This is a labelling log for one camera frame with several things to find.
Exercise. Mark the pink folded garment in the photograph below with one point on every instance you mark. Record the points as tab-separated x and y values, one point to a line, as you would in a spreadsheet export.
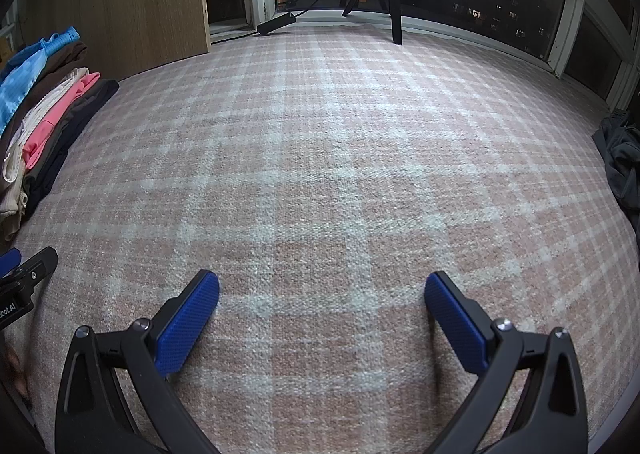
55	119

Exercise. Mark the cream folded garment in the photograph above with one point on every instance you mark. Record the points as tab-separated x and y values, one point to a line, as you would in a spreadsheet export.
50	99

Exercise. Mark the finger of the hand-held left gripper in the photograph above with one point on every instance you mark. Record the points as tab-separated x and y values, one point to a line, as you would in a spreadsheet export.
9	261
37	266

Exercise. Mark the pink plaid blanket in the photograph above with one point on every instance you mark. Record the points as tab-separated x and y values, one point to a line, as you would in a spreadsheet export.
320	159

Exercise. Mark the dark olive folded garment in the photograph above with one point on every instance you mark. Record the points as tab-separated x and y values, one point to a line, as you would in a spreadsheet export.
80	102

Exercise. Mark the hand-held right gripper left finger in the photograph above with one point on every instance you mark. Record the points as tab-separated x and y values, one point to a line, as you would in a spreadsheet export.
187	324

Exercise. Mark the navy folded garment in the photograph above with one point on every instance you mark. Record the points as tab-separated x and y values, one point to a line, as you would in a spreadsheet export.
62	154

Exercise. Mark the brown folded garment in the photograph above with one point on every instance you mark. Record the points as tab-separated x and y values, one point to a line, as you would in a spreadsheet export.
62	58

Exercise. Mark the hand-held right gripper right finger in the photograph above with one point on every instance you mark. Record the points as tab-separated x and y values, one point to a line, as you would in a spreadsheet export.
457	324

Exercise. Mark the black power strip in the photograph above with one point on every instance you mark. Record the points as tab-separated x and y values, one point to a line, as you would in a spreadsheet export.
275	23

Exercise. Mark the white window frame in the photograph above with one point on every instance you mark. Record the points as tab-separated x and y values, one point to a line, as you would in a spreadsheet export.
567	19

